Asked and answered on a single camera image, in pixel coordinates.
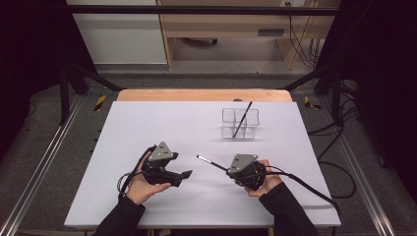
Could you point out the black metal stand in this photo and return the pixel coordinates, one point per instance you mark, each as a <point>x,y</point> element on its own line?
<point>64,98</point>
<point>336,98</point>

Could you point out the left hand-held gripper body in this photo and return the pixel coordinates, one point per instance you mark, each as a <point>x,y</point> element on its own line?
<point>160,155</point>

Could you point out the white cabinet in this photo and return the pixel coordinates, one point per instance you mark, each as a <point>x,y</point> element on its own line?
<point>121,39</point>

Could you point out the yellow black floor tape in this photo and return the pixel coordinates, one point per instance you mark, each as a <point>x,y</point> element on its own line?
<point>308,102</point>
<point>100,102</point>

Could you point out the person's left hand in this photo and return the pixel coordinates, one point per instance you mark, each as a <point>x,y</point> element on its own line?
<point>141,190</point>

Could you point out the white wall socket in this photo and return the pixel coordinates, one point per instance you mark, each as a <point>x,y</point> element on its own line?
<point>295,2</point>

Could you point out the white board sheet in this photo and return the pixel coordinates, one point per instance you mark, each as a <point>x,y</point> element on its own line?
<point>164,131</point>

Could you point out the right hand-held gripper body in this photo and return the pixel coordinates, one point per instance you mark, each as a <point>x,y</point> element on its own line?
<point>242,164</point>

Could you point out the aluminium floor rail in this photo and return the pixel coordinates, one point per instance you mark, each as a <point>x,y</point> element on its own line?
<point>360,177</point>
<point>36,177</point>

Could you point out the black curtain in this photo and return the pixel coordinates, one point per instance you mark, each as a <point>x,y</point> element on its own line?
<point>387,65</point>
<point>26,49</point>

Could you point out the person's right hand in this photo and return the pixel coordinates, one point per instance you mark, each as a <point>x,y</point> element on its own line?
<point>272,182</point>

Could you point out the clear plastic organizer box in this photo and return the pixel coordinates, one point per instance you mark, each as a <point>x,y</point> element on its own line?
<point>229,131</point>

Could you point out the wooden desk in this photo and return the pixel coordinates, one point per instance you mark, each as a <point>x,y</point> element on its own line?
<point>213,26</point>

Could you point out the office chair base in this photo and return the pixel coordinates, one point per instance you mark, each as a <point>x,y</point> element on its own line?
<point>200,41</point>

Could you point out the black frame crossbar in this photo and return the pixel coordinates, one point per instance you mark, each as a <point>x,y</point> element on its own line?
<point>196,10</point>

